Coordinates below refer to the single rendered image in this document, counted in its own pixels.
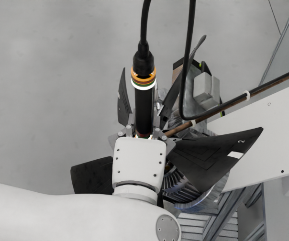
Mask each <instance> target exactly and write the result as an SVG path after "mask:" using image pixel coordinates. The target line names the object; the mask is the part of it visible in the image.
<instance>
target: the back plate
mask: <svg viewBox="0 0 289 241"><path fill-rule="evenodd" d="M258 127H262V128H263V129H264V130H263V131H262V133H261V134H260V136H259V137H258V139H257V140H256V142H255V143H254V144H253V145H252V147H251V148H250V149H249V150H248V151H247V153H246V154H245V155H244V156H243V157H242V158H241V159H240V160H239V162H238V163H237V164H236V165H235V166H234V167H233V168H232V169H231V170H230V174H229V177H228V180H227V183H226V185H225V187H224V189H223V190H222V192H221V193H223V192H227V191H231V190H235V189H239V188H242V187H246V186H251V185H255V184H259V183H262V182H266V181H270V180H273V179H277V178H281V177H285V176H289V87H288V88H286V89H284V90H281V91H279V92H277V93H275V94H272V95H270V96H268V97H266V98H263V99H261V100H259V101H257V102H254V103H252V104H250V105H248V106H245V107H243V108H241V109H239V110H236V111H234V112H232V113H230V114H227V115H225V116H223V117H221V118H218V119H216V120H214V121H212V122H209V123H207V129H208V130H210V131H212V132H214V133H216V134H217V135H223V134H229V133H234V132H239V131H246V130H250V129H254V128H258Z"/></svg>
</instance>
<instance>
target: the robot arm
mask: <svg viewBox="0 0 289 241"><path fill-rule="evenodd" d="M159 125H160V116H158V115H157V110H154V118H153V126H152V132H153V136H152V139H142V138H132V133H133V132H134V131H135V126H136V115H135V108H133V113H132V114H131V113H130V114H129V120H128V124H127V125H126V127H125V128H123V129H122V130H120V131H119V132H118V133H115V134H113V135H111V136H109V137H108V141H109V144H110V146H111V148H112V150H113V152H114V157H113V167H112V187H113V189H115V190H114V192H113V194H112V195H104V194H72V195H59V196H55V195H47V194H42V193H38V192H33V191H30V190H26V189H22V188H17V187H13V186H9V185H4V184H0V241H181V235H182V234H181V227H180V224H179V222H178V220H177V219H176V218H175V216H173V215H172V214H171V213H170V212H168V211H167V210H165V209H163V208H161V207H158V206H157V194H158V193H159V191H160V188H161V185H162V181H163V176H164V169H165V162H166V158H167V157H168V156H169V155H170V154H171V152H172V151H173V150H174V149H175V147H176V143H175V142H174V141H172V140H171V139H169V138H167V136H166V135H165V134H164V133H163V132H162V131H161V130H160V128H159Z"/></svg>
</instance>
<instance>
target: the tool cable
mask: <svg viewBox="0 0 289 241"><path fill-rule="evenodd" d="M150 3H151V0H144V2H143V7H142V15H141V29H140V42H141V44H146V35H147V20H148V13H149V7H150ZM195 9H196V0H189V20H188V30H187V38H186V46H185V53H184V61H183V68H182V76H181V84H180V92H179V102H178V111H179V115H180V117H181V118H182V119H183V120H184V121H191V122H192V124H193V126H192V128H193V127H195V126H196V123H195V119H198V118H201V117H203V116H206V115H208V114H210V113H213V112H215V111H217V110H219V109H221V108H223V107H226V106H228V105H230V104H232V103H234V102H236V101H238V100H240V99H242V98H244V97H247V100H245V101H249V100H250V95H251V94H253V93H255V92H257V91H259V90H261V89H263V88H265V87H267V86H269V85H271V84H273V83H275V82H278V81H280V80H282V79H284V78H286V77H288V76H289V72H288V73H285V74H283V75H281V76H279V77H277V78H275V79H273V80H271V81H269V82H267V83H265V84H263V85H260V86H258V87H256V88H254V89H252V90H250V91H247V90H246V91H244V92H243V93H242V95H240V96H237V97H235V98H234V99H232V100H229V101H227V102H225V103H223V104H221V105H219V106H217V107H214V108H212V109H210V110H208V111H205V112H203V113H200V114H198V115H195V116H191V117H185V116H184V114H183V99H184V91H185V84H186V77H187V70H188V64H189V55H190V49H191V42H192V35H193V27H194V19H195Z"/></svg>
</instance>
